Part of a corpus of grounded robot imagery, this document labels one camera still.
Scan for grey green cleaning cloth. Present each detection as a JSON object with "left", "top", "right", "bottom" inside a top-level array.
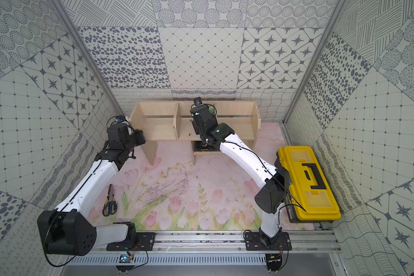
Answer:
[{"left": 208, "top": 105, "right": 217, "bottom": 117}]

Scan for light wooden bookshelf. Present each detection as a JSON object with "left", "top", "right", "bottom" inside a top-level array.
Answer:
[{"left": 128, "top": 100, "right": 262, "bottom": 166}]

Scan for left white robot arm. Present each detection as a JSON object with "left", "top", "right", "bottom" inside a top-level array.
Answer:
[{"left": 37, "top": 122, "right": 146, "bottom": 256}]

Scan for black book on shelf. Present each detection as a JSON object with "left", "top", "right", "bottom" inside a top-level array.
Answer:
[{"left": 194, "top": 141, "right": 216, "bottom": 152}]

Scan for floral pink table mat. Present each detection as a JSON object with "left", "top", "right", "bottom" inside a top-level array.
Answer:
[{"left": 86, "top": 122, "right": 315, "bottom": 231}]

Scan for yellow black toolbox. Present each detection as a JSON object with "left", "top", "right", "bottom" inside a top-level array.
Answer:
[{"left": 277, "top": 146, "right": 342, "bottom": 223}]

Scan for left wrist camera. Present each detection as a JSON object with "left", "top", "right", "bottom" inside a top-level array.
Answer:
[{"left": 111, "top": 116, "right": 129, "bottom": 125}]

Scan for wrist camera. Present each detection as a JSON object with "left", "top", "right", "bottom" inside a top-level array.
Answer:
[
  {"left": 111, "top": 116, "right": 129, "bottom": 125},
  {"left": 193, "top": 97, "right": 203, "bottom": 106}
]

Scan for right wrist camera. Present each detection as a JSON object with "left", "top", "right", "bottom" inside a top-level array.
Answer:
[{"left": 193, "top": 97, "right": 203, "bottom": 106}]

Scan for yellow handled scissors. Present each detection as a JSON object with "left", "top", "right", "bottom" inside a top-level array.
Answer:
[{"left": 102, "top": 184, "right": 118, "bottom": 217}]

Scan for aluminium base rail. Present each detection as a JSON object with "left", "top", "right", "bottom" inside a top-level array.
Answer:
[{"left": 78, "top": 231, "right": 342, "bottom": 267}]

